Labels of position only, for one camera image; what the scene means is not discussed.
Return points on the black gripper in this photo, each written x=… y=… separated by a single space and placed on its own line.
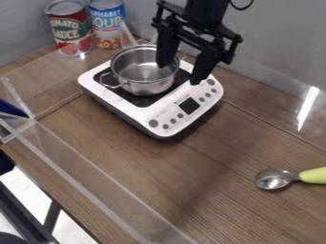
x=197 y=25

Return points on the silver metal pot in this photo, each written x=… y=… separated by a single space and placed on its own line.
x=137 y=74

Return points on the white and black stove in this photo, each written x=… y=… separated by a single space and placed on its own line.
x=161 y=115

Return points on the alphabet soup can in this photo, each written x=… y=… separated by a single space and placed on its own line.
x=107 y=15

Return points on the tomato sauce can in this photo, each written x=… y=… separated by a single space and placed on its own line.
x=71 y=30

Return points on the clear acrylic barrier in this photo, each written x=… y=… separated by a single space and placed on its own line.
x=121 y=205

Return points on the spoon with yellow handle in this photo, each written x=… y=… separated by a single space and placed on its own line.
x=273 y=179

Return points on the black metal table frame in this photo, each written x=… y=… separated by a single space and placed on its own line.
x=35 y=232

